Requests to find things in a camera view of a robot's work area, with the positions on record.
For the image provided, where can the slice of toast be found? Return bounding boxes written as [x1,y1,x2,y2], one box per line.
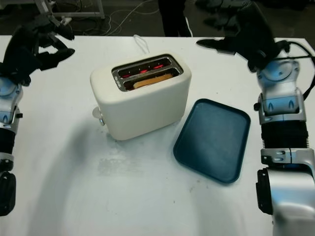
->
[133,73,174,89]

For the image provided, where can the white toaster power cord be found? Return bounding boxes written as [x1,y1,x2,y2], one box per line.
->
[133,34,151,54]

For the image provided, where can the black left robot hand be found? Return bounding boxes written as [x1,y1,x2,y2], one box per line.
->
[0,13,76,87]

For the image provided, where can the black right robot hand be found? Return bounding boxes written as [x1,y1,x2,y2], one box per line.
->
[196,0,282,72]

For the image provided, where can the grey metal frame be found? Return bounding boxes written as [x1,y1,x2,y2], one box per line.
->
[34,0,106,20]

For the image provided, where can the loose cables on floor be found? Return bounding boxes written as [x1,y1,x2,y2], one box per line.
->
[73,0,161,37]

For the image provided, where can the dark blue plastic tray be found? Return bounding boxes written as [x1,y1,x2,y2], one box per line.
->
[173,98,252,185]

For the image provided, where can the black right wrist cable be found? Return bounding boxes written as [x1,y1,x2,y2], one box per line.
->
[277,40,315,101]

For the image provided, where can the cream white two-slot toaster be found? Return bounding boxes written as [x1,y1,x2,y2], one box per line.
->
[90,53,192,142]

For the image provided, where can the white toaster lever knob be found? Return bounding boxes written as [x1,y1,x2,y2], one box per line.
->
[92,106,106,126]

